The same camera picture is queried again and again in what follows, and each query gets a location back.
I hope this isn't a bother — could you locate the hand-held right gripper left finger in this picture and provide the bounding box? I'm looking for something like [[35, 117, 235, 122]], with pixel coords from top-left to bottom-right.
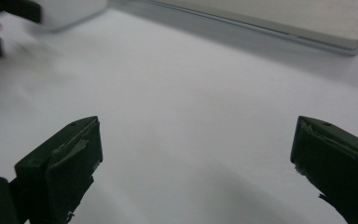
[[14, 115, 104, 224]]

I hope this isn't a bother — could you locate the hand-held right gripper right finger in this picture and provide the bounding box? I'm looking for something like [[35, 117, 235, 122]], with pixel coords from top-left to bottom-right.
[[290, 115, 358, 224]]

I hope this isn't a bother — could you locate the beige flat board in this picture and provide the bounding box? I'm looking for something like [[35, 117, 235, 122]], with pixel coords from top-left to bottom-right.
[[143, 0, 358, 57]]

